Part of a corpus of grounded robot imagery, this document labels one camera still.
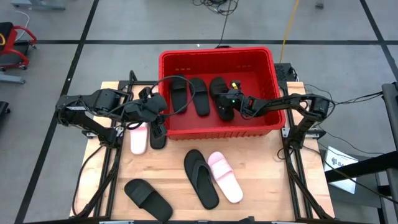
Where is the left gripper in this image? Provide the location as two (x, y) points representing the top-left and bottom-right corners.
(138, 93), (169, 139)

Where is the black flip-flop white-striped sole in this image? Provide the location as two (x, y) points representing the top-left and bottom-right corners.
(149, 118), (168, 150)
(183, 149), (220, 210)

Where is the pink slide sandal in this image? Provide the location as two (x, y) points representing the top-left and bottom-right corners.
(129, 123), (149, 156)
(207, 151), (244, 204)

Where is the black slide sandal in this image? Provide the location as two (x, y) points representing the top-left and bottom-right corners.
(188, 77), (211, 117)
(170, 74), (189, 114)
(209, 77), (236, 122)
(124, 179), (174, 222)

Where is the red plastic bin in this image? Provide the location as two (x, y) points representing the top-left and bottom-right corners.
(158, 46), (287, 141)

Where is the white printed paper sheet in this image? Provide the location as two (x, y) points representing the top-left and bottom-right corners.
(323, 146), (359, 194)

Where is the black metal beam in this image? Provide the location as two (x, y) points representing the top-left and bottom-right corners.
(324, 150), (398, 184)

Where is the grey metal table foot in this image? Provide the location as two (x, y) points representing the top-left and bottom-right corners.
(0, 72), (25, 85)
(11, 0), (66, 10)

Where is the red wheeled cart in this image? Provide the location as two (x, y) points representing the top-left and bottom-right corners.
(0, 21), (38, 71)

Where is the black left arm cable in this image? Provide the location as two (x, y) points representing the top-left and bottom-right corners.
(149, 75), (196, 116)

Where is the yellow cable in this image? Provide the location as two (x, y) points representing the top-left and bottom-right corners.
(279, 0), (301, 64)

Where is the black cable bundle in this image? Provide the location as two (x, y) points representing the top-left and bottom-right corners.
(192, 0), (240, 49)

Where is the black table cable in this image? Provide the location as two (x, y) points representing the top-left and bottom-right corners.
(72, 146), (105, 217)

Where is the black floor cable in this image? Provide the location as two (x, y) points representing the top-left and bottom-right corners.
(303, 83), (384, 110)

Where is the grey metal post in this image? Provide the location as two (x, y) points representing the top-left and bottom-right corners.
(381, 82), (398, 215)

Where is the white cable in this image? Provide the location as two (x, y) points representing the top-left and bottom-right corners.
(14, 10), (30, 42)

